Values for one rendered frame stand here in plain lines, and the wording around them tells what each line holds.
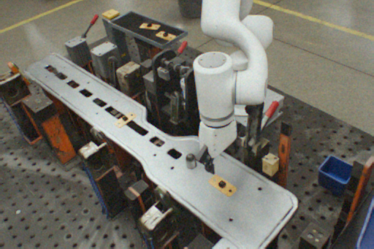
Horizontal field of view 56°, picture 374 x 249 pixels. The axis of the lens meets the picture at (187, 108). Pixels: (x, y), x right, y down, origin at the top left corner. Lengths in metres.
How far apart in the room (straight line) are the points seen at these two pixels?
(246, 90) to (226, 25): 0.15
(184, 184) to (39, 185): 0.77
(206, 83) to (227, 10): 0.18
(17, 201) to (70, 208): 0.24
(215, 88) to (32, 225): 1.02
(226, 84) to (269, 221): 0.42
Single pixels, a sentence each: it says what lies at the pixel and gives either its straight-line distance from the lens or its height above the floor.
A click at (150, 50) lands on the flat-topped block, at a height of 1.08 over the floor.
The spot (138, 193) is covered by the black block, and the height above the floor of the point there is 0.99.
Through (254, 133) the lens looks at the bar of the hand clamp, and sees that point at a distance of 1.04.
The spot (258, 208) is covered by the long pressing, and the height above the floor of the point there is 1.00.
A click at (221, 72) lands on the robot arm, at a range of 0.73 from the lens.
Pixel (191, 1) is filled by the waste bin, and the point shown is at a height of 0.21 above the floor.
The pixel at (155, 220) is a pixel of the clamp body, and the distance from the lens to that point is 0.97.
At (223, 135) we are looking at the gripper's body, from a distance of 0.87.
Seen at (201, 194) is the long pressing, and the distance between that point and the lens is 1.05.
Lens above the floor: 1.85
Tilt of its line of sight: 40 degrees down
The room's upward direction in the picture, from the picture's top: 8 degrees counter-clockwise
